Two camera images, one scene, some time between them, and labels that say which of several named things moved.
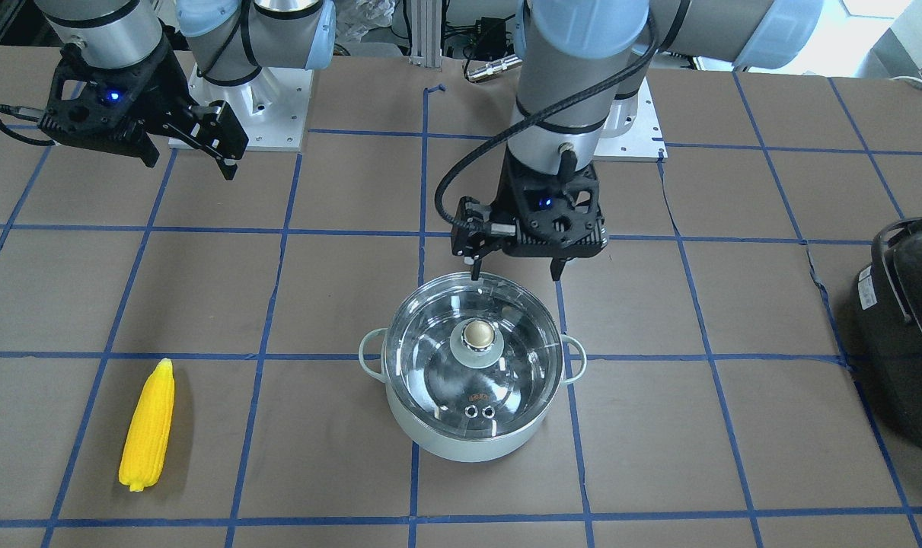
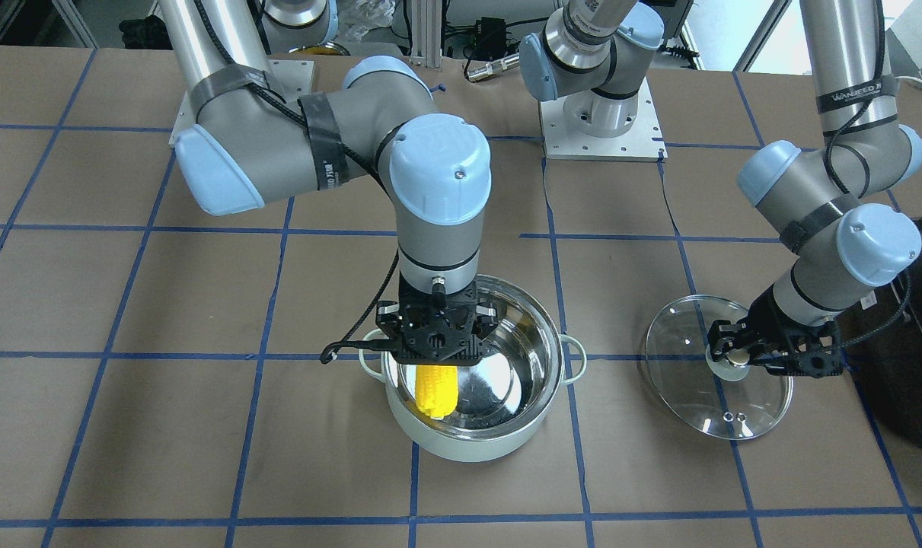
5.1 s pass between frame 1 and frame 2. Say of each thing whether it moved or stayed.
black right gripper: moved
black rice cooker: stayed
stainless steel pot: stayed
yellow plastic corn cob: moved
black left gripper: moved
